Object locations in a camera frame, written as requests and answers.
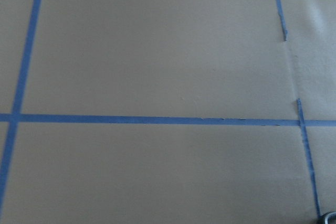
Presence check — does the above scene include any brown paper table cover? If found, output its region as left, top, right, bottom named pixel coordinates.
left=1, top=0, right=335, bottom=223

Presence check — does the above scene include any blue tape strip crosswise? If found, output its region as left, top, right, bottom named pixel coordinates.
left=0, top=113, right=336, bottom=127

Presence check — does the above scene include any blue tape strip lengthwise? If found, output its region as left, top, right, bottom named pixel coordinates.
left=0, top=0, right=47, bottom=209

